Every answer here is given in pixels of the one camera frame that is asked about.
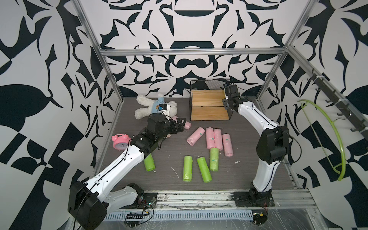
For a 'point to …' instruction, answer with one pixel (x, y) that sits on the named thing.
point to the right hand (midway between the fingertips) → (232, 97)
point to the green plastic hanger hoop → (342, 175)
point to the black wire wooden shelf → (206, 100)
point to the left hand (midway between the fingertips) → (178, 117)
